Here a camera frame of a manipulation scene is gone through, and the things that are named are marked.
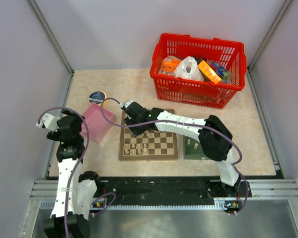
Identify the green wooden tray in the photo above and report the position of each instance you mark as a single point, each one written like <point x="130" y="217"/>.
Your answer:
<point x="193" y="154"/>

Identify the wooden chess board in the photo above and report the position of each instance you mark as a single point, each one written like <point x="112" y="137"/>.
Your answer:
<point x="150" y="146"/>

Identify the orange box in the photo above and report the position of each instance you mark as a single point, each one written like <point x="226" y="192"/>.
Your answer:
<point x="208" y="72"/>

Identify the yellow tape roll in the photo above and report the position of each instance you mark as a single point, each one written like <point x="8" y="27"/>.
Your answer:
<point x="97" y="97"/>

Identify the red plastic basket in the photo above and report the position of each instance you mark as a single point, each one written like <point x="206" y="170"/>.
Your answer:
<point x="229" y="54"/>

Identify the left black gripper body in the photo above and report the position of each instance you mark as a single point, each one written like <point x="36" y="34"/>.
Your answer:
<point x="55" y="135"/>

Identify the blue packaged item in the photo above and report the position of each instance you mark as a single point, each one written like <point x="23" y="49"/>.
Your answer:
<point x="221" y="71"/>

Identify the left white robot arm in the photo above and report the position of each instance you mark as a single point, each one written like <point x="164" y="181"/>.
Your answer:
<point x="75" y="190"/>

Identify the white plastic bag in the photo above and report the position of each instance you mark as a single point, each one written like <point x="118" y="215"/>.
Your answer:
<point x="188" y="69"/>

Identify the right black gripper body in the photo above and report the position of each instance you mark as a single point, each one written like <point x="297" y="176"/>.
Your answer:
<point x="137" y="130"/>

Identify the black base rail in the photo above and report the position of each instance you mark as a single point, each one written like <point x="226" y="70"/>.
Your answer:
<point x="156" y="191"/>

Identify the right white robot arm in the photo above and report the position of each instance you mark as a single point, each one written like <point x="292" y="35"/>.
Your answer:
<point x="213" y="136"/>

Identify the pink open box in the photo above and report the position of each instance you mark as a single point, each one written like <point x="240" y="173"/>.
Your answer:
<point x="98" y="126"/>

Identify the orange printed carton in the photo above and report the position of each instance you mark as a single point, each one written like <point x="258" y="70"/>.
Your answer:
<point x="168" y="66"/>

